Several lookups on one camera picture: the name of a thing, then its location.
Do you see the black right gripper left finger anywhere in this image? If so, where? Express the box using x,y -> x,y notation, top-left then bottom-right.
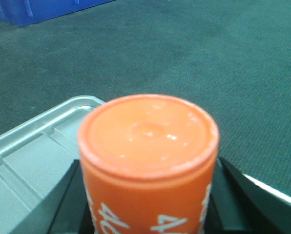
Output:
28,159 -> 95,234

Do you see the grey plastic tray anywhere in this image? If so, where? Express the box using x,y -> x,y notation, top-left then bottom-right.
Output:
0,96 -> 102,234

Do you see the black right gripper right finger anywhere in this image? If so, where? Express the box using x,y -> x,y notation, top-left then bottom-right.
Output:
205,157 -> 291,234

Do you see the blue bin on conveyor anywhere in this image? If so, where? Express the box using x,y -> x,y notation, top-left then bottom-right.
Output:
0,0 -> 108,27

